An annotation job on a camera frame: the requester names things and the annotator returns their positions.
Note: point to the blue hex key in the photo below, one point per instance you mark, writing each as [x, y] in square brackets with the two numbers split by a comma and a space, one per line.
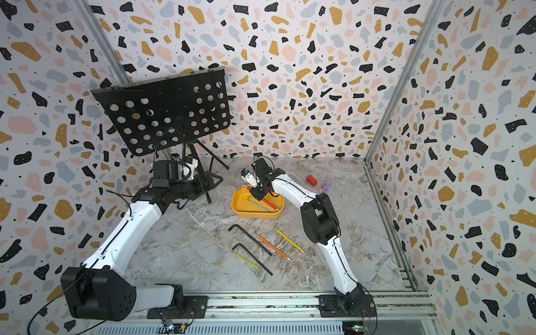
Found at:
[260, 206]

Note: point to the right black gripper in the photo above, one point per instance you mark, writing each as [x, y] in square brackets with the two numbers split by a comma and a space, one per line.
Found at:
[254, 195]

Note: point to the red hex key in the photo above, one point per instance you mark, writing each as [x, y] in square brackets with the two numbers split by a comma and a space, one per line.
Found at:
[266, 201]

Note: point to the black perforated music stand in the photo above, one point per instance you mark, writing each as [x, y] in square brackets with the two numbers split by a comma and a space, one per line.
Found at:
[156, 114]

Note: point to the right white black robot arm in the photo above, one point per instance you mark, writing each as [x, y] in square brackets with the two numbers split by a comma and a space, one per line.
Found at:
[320, 223]

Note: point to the long black hex key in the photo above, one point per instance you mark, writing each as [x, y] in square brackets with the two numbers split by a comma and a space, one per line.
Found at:
[249, 237]

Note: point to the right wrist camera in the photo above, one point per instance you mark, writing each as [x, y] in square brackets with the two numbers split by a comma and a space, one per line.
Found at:
[248, 177]

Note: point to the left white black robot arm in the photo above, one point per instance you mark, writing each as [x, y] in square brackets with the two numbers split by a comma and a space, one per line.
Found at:
[98, 290]

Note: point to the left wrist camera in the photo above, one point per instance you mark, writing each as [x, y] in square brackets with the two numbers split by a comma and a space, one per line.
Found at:
[170, 172]

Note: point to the yellow hex key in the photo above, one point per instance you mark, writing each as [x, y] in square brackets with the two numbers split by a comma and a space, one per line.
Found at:
[290, 241]

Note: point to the yellow plastic storage box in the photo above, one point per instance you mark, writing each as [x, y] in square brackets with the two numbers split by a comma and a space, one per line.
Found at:
[246, 206]

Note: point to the lime green hex key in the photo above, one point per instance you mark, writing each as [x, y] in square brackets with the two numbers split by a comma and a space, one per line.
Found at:
[245, 260]

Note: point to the orange hex key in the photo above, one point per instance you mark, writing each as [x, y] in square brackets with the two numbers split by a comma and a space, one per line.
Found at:
[281, 253]

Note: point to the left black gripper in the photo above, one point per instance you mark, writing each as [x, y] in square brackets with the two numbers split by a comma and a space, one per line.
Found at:
[206, 186]

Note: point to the red small block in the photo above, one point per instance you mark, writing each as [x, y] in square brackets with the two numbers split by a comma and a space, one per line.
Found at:
[312, 180]

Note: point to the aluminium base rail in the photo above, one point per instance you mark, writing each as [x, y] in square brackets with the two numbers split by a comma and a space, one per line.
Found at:
[285, 312]

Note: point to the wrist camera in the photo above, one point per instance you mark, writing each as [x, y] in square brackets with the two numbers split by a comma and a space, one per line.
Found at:
[248, 177]
[170, 172]

